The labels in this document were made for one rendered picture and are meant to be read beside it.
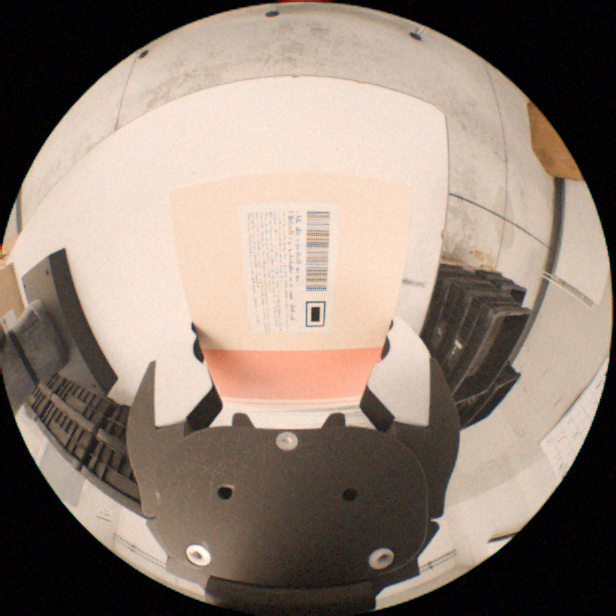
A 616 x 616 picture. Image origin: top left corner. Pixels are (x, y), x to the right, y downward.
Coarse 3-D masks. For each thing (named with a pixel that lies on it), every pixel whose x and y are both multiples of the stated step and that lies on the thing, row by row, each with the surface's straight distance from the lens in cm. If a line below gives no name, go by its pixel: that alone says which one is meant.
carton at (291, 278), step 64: (192, 192) 10; (256, 192) 9; (320, 192) 9; (384, 192) 10; (192, 256) 11; (256, 256) 10; (320, 256) 9; (384, 256) 10; (192, 320) 12; (256, 320) 11; (320, 320) 11; (384, 320) 12; (256, 384) 15; (320, 384) 14
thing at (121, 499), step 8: (88, 472) 54; (88, 480) 53; (96, 480) 51; (104, 488) 49; (112, 488) 48; (112, 496) 48; (120, 496) 46; (120, 504) 46; (128, 504) 45; (136, 504) 44; (136, 512) 44
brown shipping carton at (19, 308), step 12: (12, 264) 96; (0, 276) 95; (12, 276) 96; (0, 288) 95; (12, 288) 96; (0, 300) 95; (12, 300) 96; (0, 312) 95; (12, 312) 96; (12, 324) 97
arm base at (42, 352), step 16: (32, 304) 49; (32, 320) 48; (48, 320) 46; (16, 336) 47; (32, 336) 46; (48, 336) 45; (32, 352) 46; (48, 352) 46; (64, 352) 47; (32, 368) 46; (48, 368) 49
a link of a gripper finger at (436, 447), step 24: (432, 360) 10; (432, 384) 9; (432, 408) 8; (408, 432) 7; (432, 432) 7; (456, 432) 8; (432, 456) 7; (456, 456) 8; (432, 480) 7; (432, 504) 7
